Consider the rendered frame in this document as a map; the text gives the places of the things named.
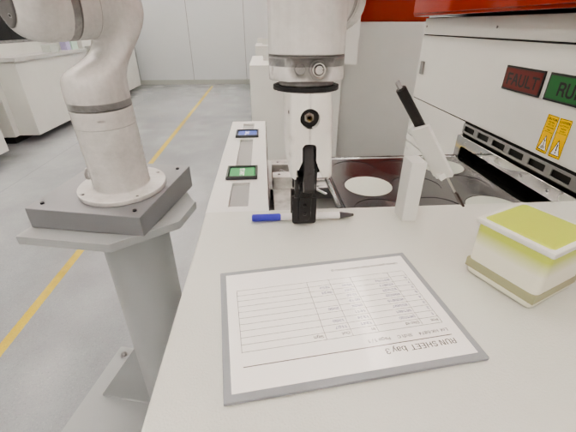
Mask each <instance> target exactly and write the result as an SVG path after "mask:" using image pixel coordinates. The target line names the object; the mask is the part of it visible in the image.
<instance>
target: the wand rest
mask: <svg viewBox="0 0 576 432"><path fill-rule="evenodd" d="M409 130H410V132H411V135H412V137H413V138H414V140H415V142H416V144H417V146H418V148H419V150H420V152H421V154H422V156H423V157H424V159H425V160H424V159H422V158H421V157H420V156H419V155H405V156H404V159H403V164H402V170H401V175H400V180H399V190H398V194H397V200H396V205H395V210H394V212H396V214H397V215H398V217H399V218H400V220H401V221H416V217H417V210H418V205H419V201H420V196H421V193H422V188H423V180H424V176H425V172H426V168H427V165H428V167H429V169H430V171H431V173H432V175H433V176H434V177H435V178H436V179H440V180H441V181H442V180H444V179H446V178H447V177H453V171H452V169H451V167H450V165H449V164H448V162H447V158H446V156H445V154H444V152H443V151H442V149H441V146H440V144H439V142H438V140H437V139H436V137H435V134H434V132H433V130H432V128H431V126H430V124H425V125H422V126H418V127H415V126H414V125H413V123H412V124H411V126H410V128H409Z"/></svg>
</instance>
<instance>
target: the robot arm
mask: <svg viewBox="0 0 576 432"><path fill-rule="evenodd" d="M365 4H366V0H267V30H268V55H269V56H268V64H269V79H270V80H273V81H278V82H276V83H274V84H273V89H274V90H277V91H280V92H284V129H285V151H286V158H287V163H288V167H289V172H290V175H291V177H292V188H294V189H291V213H292V223H294V224H302V223H314V222H315V221H316V199H317V195H316V184H317V166H318V169H319V171H320V173H321V176H322V177H324V178H326V179H328V178H330V176H331V175H332V139H333V110H332V95H331V92H333V91H337V90H338V89H339V84H338V83H335V82H334V81H340V80H342V79H343V77H344V64H345V38H346V30H347V29H348V28H350V27H352V26H353V25H354V24H356V23H357V21H358V20H359V19H360V17H361V15H362V13H363V11H364V7H365ZM0 16H1V17H2V19H3V20H4V22H5V23H6V24H7V25H8V26H9V27H10V28H11V29H12V30H13V31H14V32H16V33H17V34H19V35H20V36H22V37H24V38H26V39H30V40H32V41H38V42H45V43H56V42H68V41H79V40H91V46H90V49H89V51H88V52H87V54H86V56H84V58H82V60H80V62H78V63H77V64H75V65H74V66H72V67H71V68H69V69H67V70H66V71H65V72H64V73H63V74H62V76H61V78H60V86H61V90H62V94H63V98H64V101H65V104H66V106H67V109H68V112H69V116H70V119H71V122H72V124H73V127H74V130H75V134H76V137H77V140H78V142H79V145H80V148H81V152H82V155H83V158H84V160H85V163H86V166H87V168H85V172H84V176H85V178H86V179H87V180H85V181H84V182H82V183H81V184H80V185H79V187H78V188H77V190H76V193H77V196H78V198H79V200H80V201H81V202H83V203H85V204H87V205H89V206H94V207H120V206H125V205H129V204H133V203H136V202H139V201H144V200H146V199H147V198H150V197H152V196H153V195H156V194H157V193H158V192H160V190H162V188H164V186H165V185H166V178H165V174H164V172H162V171H161V170H158V169H156V168H152V167H147V162H146V158H145V154H144V151H143V146H142V143H141V137H140V132H139V129H138V125H137V122H136V117H135V111H134V107H133V103H132V99H131V96H130V91H129V84H128V78H127V70H128V65H129V60H130V57H131V54H132V52H133V50H134V48H135V45H136V43H137V40H138V38H139V36H140V34H141V29H142V25H143V19H144V12H143V6H142V2H141V0H0Z"/></svg>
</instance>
